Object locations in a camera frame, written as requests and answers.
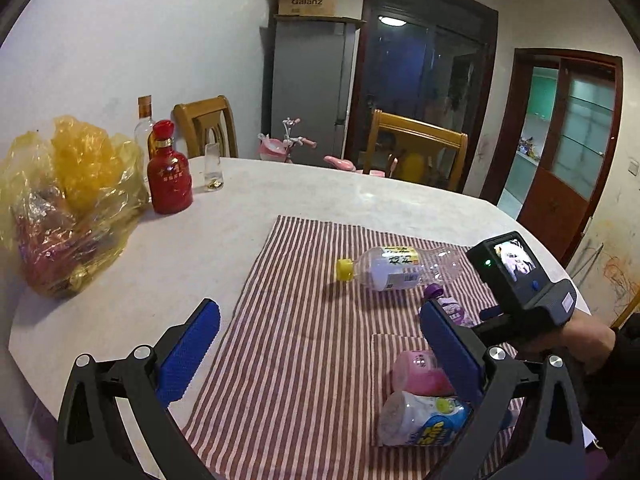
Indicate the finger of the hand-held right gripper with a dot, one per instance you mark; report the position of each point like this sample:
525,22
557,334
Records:
489,312

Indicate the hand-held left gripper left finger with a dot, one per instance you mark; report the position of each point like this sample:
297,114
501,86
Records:
187,355

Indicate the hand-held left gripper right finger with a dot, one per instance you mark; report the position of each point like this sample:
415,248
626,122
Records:
450,355

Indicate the small purple capped bottle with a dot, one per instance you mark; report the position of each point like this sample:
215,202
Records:
452,307

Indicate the person's right forearm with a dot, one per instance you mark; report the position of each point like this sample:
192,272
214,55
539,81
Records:
620,400

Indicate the person's right hand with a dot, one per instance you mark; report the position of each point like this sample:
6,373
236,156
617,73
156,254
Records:
590,345

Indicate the white blue plastic bottle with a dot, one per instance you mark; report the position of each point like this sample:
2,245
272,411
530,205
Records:
415,417

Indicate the wooden armchair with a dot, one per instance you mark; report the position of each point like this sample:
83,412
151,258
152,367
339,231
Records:
629,310

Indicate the red-brown wooden glazed door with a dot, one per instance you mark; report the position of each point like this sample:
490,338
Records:
550,210

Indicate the clear plastic bottle yellow cap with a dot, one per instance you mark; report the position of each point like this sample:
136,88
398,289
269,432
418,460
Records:
385,272

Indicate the red white striped cloth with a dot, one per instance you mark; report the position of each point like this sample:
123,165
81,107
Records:
300,335

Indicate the small yellow object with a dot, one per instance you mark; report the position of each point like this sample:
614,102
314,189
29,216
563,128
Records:
413,166

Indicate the red ceramic bottle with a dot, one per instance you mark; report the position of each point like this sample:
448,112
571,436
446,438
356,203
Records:
170,185

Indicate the small clear glass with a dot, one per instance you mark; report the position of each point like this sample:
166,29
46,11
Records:
213,170

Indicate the wooden dining chair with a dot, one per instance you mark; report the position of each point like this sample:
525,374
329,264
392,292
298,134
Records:
200,110
415,127

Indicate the yellow plastic bag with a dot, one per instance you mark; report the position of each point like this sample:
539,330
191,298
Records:
85,170

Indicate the pink toy tricycle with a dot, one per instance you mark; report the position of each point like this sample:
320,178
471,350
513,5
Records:
272,150

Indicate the clear glass bottle orange cap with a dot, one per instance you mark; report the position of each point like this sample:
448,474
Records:
144,130

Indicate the dark glass sliding door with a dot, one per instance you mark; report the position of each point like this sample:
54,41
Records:
415,60

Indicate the grey refrigerator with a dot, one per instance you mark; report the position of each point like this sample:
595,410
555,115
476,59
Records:
305,85

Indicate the white wall switch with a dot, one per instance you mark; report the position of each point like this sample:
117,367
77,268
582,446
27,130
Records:
635,166

